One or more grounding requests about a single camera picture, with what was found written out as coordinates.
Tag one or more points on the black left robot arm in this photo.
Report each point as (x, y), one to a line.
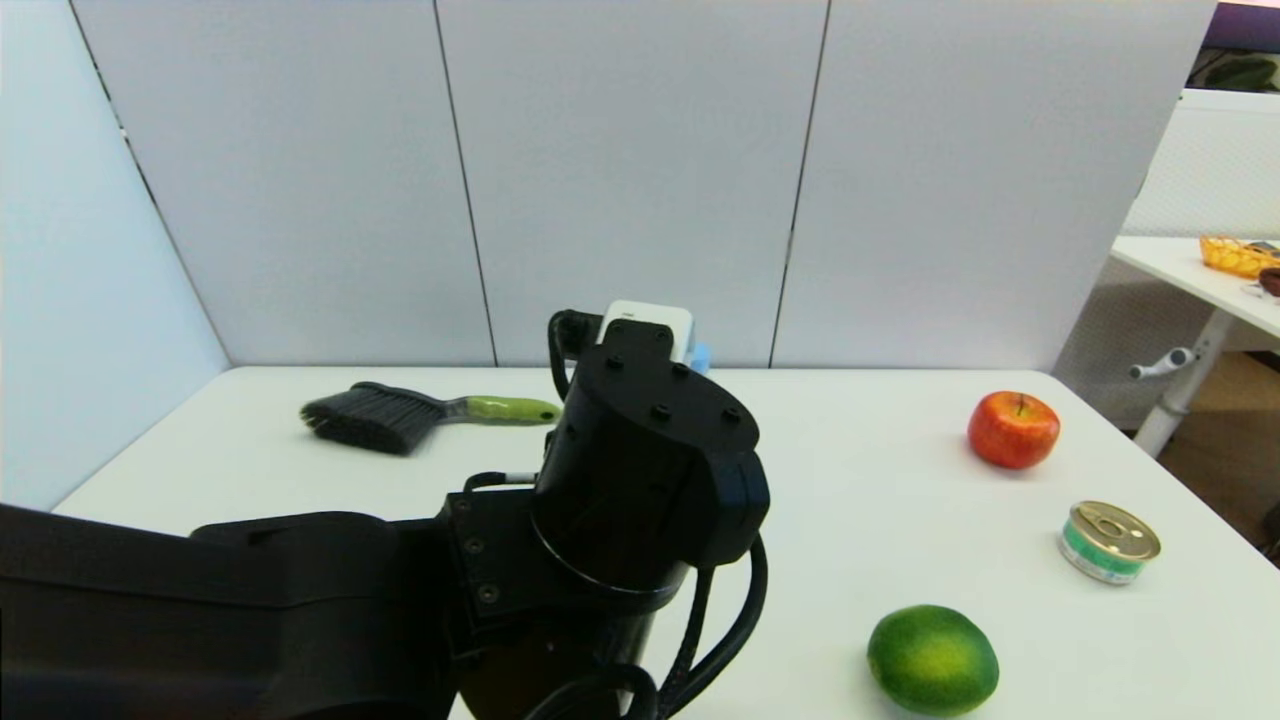
(300, 600)

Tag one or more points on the red apple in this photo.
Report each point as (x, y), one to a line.
(1012, 432)

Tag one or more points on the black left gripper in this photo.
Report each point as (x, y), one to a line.
(640, 338)

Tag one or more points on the dark brown round item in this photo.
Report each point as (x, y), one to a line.
(1271, 283)

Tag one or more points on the clear soda water bottle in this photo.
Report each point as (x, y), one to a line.
(702, 358)

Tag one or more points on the green plant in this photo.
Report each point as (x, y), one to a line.
(1245, 73)

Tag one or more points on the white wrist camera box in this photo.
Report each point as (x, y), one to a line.
(655, 318)

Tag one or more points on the round tin can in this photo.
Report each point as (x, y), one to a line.
(1108, 545)

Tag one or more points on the green lime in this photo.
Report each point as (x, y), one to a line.
(932, 662)

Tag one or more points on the white background table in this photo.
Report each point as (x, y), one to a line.
(1180, 265)

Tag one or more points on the white mesh partition panel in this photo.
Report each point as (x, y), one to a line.
(1210, 170)

